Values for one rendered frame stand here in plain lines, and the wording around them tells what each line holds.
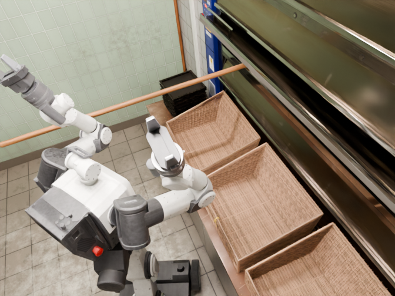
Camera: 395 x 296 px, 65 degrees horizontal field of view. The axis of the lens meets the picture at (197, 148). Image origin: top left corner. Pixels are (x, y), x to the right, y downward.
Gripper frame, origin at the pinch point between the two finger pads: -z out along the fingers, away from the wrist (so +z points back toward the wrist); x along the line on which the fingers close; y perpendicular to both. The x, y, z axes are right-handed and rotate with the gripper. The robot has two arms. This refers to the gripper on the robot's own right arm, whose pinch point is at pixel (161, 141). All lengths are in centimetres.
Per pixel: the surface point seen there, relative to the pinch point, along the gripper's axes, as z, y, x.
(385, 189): 24, 54, -35
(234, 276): 107, 6, -43
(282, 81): 52, 61, 23
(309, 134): 69, 66, -1
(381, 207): 52, 65, -41
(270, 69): 57, 62, 33
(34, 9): 109, -38, 184
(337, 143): 33, 54, -15
